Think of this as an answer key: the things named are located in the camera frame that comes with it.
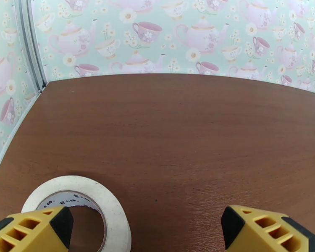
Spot white masking tape roll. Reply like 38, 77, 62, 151
21, 176, 132, 252

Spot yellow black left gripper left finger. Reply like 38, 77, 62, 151
0, 205, 74, 252

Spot aluminium frame post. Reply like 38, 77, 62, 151
14, 0, 47, 93

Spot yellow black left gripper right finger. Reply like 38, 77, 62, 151
221, 205, 315, 252

